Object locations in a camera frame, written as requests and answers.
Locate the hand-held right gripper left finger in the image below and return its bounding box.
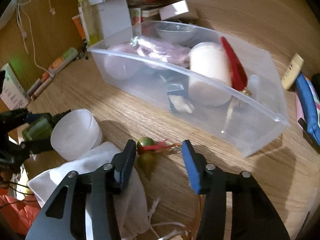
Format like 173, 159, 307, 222
25, 139, 137, 240

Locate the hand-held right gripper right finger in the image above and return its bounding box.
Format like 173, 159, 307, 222
182, 140, 290, 240

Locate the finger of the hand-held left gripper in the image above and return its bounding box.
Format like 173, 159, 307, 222
0, 108, 67, 133
0, 140, 55, 173

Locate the dark green glass bottle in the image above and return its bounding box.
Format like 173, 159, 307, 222
22, 116, 55, 142

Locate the white drawstring cloth bag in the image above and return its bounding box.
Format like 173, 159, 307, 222
27, 141, 188, 240

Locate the green gourd ornament red tassel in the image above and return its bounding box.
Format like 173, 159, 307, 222
136, 137, 182, 178

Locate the translucent white round jar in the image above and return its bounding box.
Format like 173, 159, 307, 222
50, 109, 104, 162

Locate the clear plastic storage box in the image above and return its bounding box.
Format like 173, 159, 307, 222
87, 20, 291, 158

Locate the gold tassel cord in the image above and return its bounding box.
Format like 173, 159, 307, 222
222, 87, 253, 133

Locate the small dark box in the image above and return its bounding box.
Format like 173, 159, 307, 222
166, 82, 185, 111

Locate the cream white cylindrical jar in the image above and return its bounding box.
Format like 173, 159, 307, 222
187, 42, 233, 106

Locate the pink round jar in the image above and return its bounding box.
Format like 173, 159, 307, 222
103, 44, 141, 81

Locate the red velvet pouch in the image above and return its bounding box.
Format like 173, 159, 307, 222
220, 37, 249, 93

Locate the white printed box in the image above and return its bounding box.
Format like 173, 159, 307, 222
0, 63, 30, 111

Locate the orange capped marker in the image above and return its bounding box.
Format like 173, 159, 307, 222
32, 77, 55, 101
27, 72, 51, 96

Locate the orange cloth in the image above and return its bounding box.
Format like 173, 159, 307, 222
0, 193, 41, 236

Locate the white crumpled paper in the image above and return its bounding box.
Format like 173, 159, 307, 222
172, 96, 196, 113

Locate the green orange tube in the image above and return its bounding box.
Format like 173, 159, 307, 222
48, 47, 79, 75

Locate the orange small box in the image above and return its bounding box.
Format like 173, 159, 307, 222
72, 15, 87, 41

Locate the green tall box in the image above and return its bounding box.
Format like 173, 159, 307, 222
77, 0, 101, 47

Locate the blue zip pouch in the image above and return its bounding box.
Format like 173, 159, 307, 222
294, 73, 320, 148

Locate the clear plastic bowl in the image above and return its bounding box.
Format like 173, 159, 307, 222
156, 25, 198, 45

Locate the cream plastic tube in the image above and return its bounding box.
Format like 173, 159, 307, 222
281, 53, 304, 91

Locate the white paper bag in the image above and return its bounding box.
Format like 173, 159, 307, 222
83, 0, 133, 44

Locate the small white box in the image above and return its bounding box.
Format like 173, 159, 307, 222
159, 0, 190, 21

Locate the stack of books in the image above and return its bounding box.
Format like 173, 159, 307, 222
124, 0, 176, 23

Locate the white cable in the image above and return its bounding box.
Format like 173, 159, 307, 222
14, 0, 49, 71

